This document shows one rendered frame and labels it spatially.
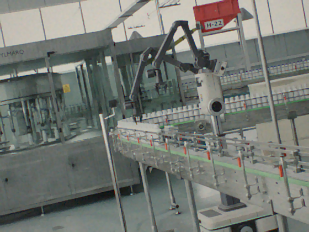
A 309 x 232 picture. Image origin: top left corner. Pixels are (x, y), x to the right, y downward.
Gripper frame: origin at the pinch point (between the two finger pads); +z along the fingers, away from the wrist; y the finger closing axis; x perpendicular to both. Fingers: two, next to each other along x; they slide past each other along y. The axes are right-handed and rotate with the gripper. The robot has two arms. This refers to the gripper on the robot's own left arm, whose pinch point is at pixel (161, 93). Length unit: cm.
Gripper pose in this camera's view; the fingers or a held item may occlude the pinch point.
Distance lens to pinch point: 513.1
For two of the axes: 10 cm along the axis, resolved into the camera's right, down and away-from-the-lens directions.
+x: -2.3, -0.1, 9.7
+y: 9.5, -2.0, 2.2
